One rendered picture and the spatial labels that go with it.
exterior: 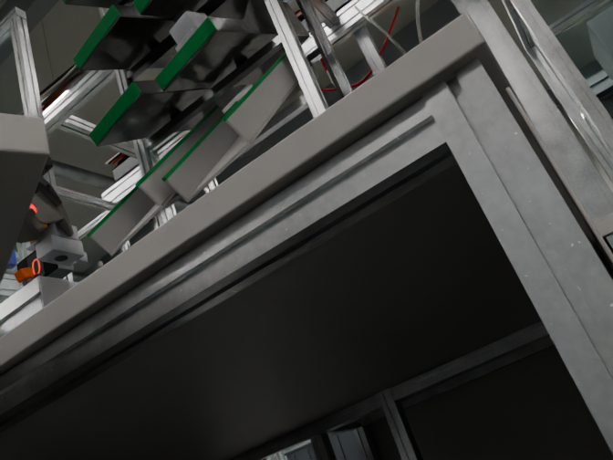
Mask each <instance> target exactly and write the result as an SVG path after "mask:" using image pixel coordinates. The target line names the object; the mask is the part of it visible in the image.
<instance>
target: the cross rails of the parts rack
mask: <svg viewBox="0 0 613 460"><path fill-rule="evenodd" d="M134 1H135V0H122V1H121V2H120V3H118V5H127V6H132V5H133V2H134ZM225 1H226V0H208V1H207V2H206V3H205V4H204V5H203V6H201V7H200V8H199V9H198V10H197V11H196V12H198V13H205V14H206V15H207V17H208V16H209V15H210V14H211V13H212V12H214V11H215V10H216V9H217V8H218V7H219V6H220V5H222V4H223V3H224V2H225ZM176 44H177V43H176V42H175V40H174V39H173V37H172V36H171V34H169V35H168V36H167V37H166V38H165V39H163V40H162V41H161V42H160V44H159V45H158V46H156V47H155V48H154V49H153V50H152V51H151V52H149V53H148V54H147V55H146V56H145V57H144V58H142V59H141V60H140V61H139V62H138V63H137V64H136V65H134V66H133V67H132V68H131V69H130V70H129V71H127V72H126V76H127V79H128V80H130V81H133V80H134V79H136V78H137V77H138V76H139V75H140V74H142V73H143V72H144V71H145V70H146V69H147V68H149V67H150V66H151V65H152V64H153V63H154V62H156V61H157V60H158V59H159V58H160V57H162V56H163V55H164V54H165V53H166V52H167V51H169V50H170V49H171V48H172V47H173V46H175V45H176ZM283 47H284V46H283V44H282V41H281V39H280V37H279V35H278V36H277V37H275V38H274V39H272V40H271V41H270V42H269V43H267V44H266V45H265V46H264V47H262V48H261V49H260V50H258V51H257V52H256V53H255V54H253V55H252V56H251V57H250V58H248V59H247V60H246V61H245V62H244V63H243V64H241V65H240V66H239V67H238V68H236V69H235V70H234V71H232V72H231V73H230V74H229V75H227V76H226V77H225V78H223V79H222V80H221V81H220V82H218V83H217V84H216V85H214V86H213V87H212V88H211V89H209V90H208V91H207V92H205V93H204V94H203V95H202V96H201V97H200V98H198V99H197V100H196V101H195V102H194V103H192V104H191V105H190V106H188V107H187V108H186V109H185V110H183V111H182V112H181V113H179V114H178V115H177V116H176V117H174V118H173V119H172V120H170V121H169V122H168V123H167V124H165V125H164V126H163V127H161V128H160V129H159V130H158V131H156V132H155V133H154V134H152V135H151V136H150V137H149V138H148V139H147V140H146V141H145V142H144V144H145V148H146V149H147V150H150V151H151V150H152V149H154V148H155V147H156V146H158V145H159V144H160V143H161V142H163V141H164V140H166V139H167V138H168V137H169V136H171V135H172V134H173V133H174V132H176V131H177V130H178V129H179V128H180V127H182V126H183V125H184V124H185V123H187V122H188V121H189V120H191V119H192V118H193V117H195V116H196V115H197V114H199V113H200V112H201V111H202V110H204V109H205V108H207V107H208V106H209V105H210V104H212V103H213V102H214V101H215V100H217V99H218V98H220V97H221V96H222V95H223V94H224V93H225V92H226V91H228V90H229V89H230V88H232V87H233V86H234V85H236V84H237V83H238V82H239V81H241V80H242V79H243V78H245V77H246V76H247V75H249V74H250V73H251V72H253V71H254V70H255V69H256V68H258V67H259V66H261V65H262V64H263V63H264V62H266V61H267V60H268V59H269V58H270V57H271V56H273V55H274V54H275V53H277V52H278V51H279V50H280V49H282V48H283ZM306 58H307V60H308V62H309V64H310V67H311V66H312V65H314V64H315V63H316V62H318V61H319V60H320V59H321V58H322V57H321V55H320V52H319V50H318V48H317V49H315V50H314V51H313V52H311V53H310V54H309V55H307V56H306Z"/></svg>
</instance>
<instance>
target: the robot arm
mask: <svg viewBox="0 0 613 460"><path fill-rule="evenodd" d="M52 168H53V163H52V161H51V158H50V157H49V156H48V158H47V163H46V165H45V168H44V171H43V172H42V175H41V178H40V180H39V183H38V186H37V188H36V191H35V194H34V197H33V199H32V202H31V204H32V205H33V206H34V207H35V208H36V213H35V211H34V210H33V209H32V208H30V207H29V209H28V212H27V214H26V219H25V221H24V223H23V226H22V228H21V231H20V234H19V236H18V238H17V241H16V242H17V243H19V244H22V243H26V242H30V241H37V242H38V243H40V242H41V238H40V232H41V231H43V230H44V229H45V227H44V226H42V225H41V224H44V225H47V224H53V223H59V224H60V226H61V228H62V229H63V230H64V231H65V232H66V233H67V234H68V235H70V236H72V235H73V234H74V232H73V229H72V226H71V223H70V221H69V218H68V214H67V212H66V210H65V208H64V207H63V205H62V202H61V200H60V199H59V197H58V195H57V193H56V191H55V190H54V188H53V187H52V185H51V184H50V183H49V182H48V181H47V180H46V179H44V178H43V176H44V175H45V174H46V173H47V172H48V171H49V170H50V169H52ZM40 223H41V224H40Z"/></svg>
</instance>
